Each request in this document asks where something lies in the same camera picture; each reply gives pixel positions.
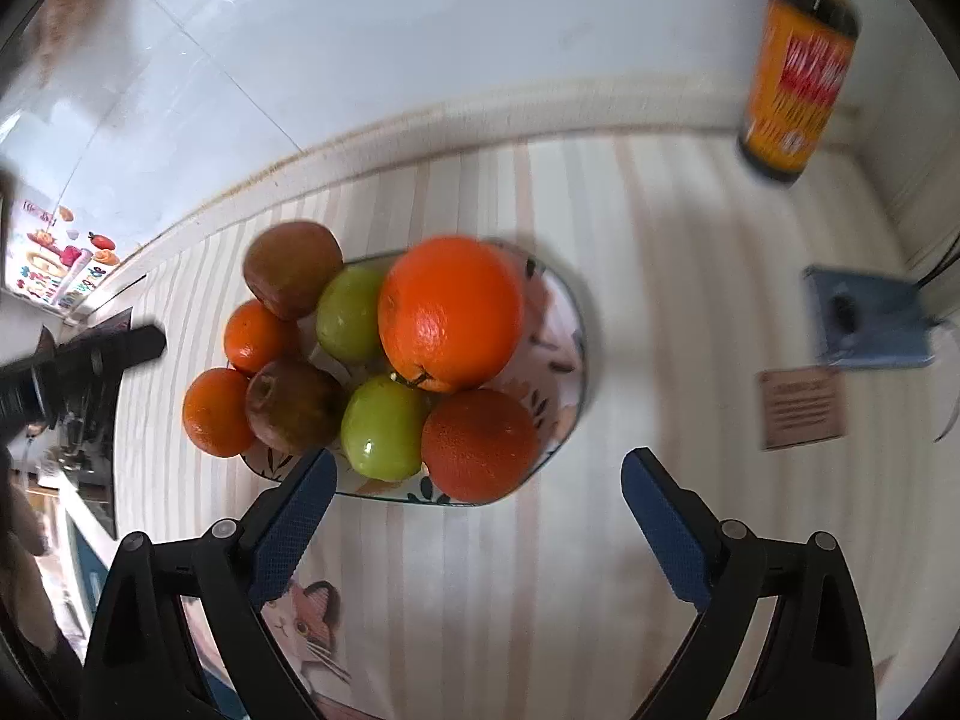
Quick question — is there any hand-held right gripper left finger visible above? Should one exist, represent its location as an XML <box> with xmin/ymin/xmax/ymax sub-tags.
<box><xmin>81</xmin><ymin>448</ymin><xmax>338</xmax><ymax>720</ymax></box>

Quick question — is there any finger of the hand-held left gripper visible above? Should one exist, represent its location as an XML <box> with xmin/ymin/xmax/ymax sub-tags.
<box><xmin>30</xmin><ymin>325</ymin><xmax>167</xmax><ymax>410</ymax></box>

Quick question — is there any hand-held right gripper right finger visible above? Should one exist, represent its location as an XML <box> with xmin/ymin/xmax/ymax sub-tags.
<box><xmin>621</xmin><ymin>447</ymin><xmax>878</xmax><ymax>720</ymax></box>

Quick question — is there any small orange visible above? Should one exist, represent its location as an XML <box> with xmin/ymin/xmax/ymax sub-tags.
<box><xmin>182</xmin><ymin>367</ymin><xmax>257</xmax><ymax>458</ymax></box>
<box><xmin>223</xmin><ymin>298</ymin><xmax>301</xmax><ymax>377</ymax></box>

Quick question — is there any reddish brown apple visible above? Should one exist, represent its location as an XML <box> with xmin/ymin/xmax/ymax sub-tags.
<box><xmin>245</xmin><ymin>360</ymin><xmax>344</xmax><ymax>457</ymax></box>
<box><xmin>243</xmin><ymin>221</ymin><xmax>344</xmax><ymax>322</ymax></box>

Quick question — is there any green apple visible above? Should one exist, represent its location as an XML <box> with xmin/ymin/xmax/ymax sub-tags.
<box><xmin>315</xmin><ymin>264</ymin><xmax>391</xmax><ymax>365</ymax></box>
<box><xmin>340</xmin><ymin>375</ymin><xmax>432</xmax><ymax>481</ymax></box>

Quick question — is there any dark reddish orange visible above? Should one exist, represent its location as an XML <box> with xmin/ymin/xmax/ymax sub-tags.
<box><xmin>421</xmin><ymin>388</ymin><xmax>539</xmax><ymax>505</ymax></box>

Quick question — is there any floral oval ceramic plate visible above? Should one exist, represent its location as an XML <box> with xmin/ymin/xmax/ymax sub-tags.
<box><xmin>240</xmin><ymin>240</ymin><xmax>587</xmax><ymax>507</ymax></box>

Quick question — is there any large orange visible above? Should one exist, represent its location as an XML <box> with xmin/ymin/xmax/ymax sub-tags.
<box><xmin>377</xmin><ymin>235</ymin><xmax>524</xmax><ymax>393</ymax></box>

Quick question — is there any black gas stove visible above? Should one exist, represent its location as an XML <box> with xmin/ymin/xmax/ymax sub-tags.
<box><xmin>22</xmin><ymin>307</ymin><xmax>136</xmax><ymax>541</ymax></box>

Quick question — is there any small brown card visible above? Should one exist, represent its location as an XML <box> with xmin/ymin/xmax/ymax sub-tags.
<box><xmin>756</xmin><ymin>367</ymin><xmax>847</xmax><ymax>452</ymax></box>

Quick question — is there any blue kitchen cabinet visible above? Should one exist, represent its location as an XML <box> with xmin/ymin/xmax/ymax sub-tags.
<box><xmin>64</xmin><ymin>517</ymin><xmax>106</xmax><ymax>616</ymax></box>

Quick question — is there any striped cat print tablecloth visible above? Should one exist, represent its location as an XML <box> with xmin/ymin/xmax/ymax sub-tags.
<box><xmin>112</xmin><ymin>131</ymin><xmax>960</xmax><ymax>720</ymax></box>

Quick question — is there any blue smartphone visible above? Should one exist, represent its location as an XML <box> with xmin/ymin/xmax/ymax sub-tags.
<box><xmin>804</xmin><ymin>264</ymin><xmax>937</xmax><ymax>370</ymax></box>

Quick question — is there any dark soy sauce bottle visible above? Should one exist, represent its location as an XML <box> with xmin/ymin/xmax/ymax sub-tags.
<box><xmin>736</xmin><ymin>0</ymin><xmax>861</xmax><ymax>185</ymax></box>

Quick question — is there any colourful wall sticker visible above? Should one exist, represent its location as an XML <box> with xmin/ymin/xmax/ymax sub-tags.
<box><xmin>4</xmin><ymin>195</ymin><xmax>121</xmax><ymax>308</ymax></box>

